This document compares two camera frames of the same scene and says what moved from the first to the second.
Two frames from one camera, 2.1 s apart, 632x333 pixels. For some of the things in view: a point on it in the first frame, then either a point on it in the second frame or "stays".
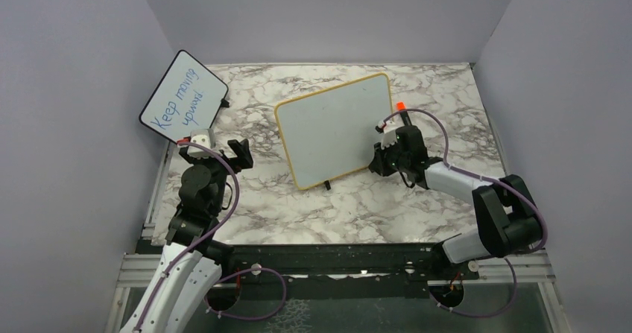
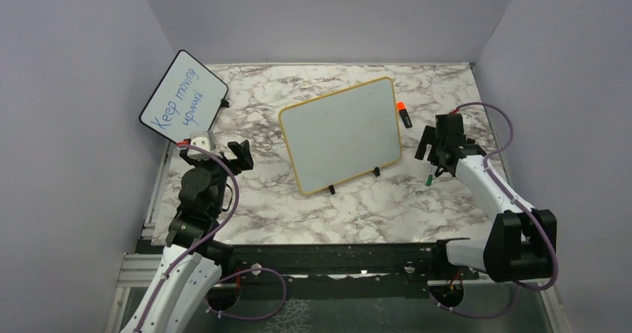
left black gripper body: [217, 169] stays
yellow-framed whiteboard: [333, 132] stays
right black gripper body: [390, 159] -> [436, 160]
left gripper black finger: [243, 153] stays
